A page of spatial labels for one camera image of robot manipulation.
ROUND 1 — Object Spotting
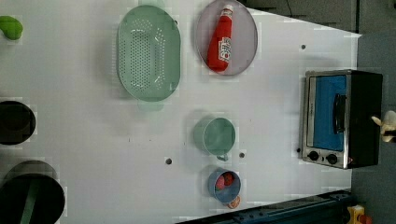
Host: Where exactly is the green cup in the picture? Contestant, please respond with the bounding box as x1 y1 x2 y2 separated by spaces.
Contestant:
193 116 236 161

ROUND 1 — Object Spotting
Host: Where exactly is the grey round plate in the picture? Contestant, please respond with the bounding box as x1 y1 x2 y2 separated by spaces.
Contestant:
195 0 258 76

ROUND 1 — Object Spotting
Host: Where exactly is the black toaster oven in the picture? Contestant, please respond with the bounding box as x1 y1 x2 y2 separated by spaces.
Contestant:
302 69 383 169

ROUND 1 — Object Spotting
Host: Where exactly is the blue cup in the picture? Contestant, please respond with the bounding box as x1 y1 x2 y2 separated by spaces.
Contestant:
207 168 241 204

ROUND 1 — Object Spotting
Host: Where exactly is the red ketchup bottle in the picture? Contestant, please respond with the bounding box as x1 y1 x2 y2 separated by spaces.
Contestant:
206 5 233 72

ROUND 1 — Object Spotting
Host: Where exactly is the large black round container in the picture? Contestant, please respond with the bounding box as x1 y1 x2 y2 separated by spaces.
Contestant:
0 161 65 224

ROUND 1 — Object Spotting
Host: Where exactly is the green oval colander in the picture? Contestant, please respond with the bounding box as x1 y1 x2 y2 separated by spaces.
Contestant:
117 5 181 102

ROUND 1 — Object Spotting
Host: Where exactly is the green toy pepper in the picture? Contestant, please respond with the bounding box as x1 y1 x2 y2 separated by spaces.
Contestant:
0 16 23 40

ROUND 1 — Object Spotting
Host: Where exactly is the red toy strawberry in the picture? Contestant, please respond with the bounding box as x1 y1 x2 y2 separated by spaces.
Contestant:
222 172 234 186

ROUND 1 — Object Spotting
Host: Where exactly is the small black round container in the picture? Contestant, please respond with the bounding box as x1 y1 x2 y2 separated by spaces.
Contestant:
0 101 35 146

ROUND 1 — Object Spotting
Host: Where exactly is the blue metal frame rail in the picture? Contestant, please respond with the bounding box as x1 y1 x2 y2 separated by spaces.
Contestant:
177 190 357 224

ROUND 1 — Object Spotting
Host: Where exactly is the pink toy fruit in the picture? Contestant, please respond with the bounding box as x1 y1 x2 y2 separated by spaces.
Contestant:
215 175 225 190

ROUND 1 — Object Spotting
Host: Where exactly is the orange slice toy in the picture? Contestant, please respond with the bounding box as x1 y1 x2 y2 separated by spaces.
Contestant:
227 196 241 209

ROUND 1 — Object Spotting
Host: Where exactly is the yellow red emergency button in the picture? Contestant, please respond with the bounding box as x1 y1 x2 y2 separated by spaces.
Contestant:
347 205 373 224

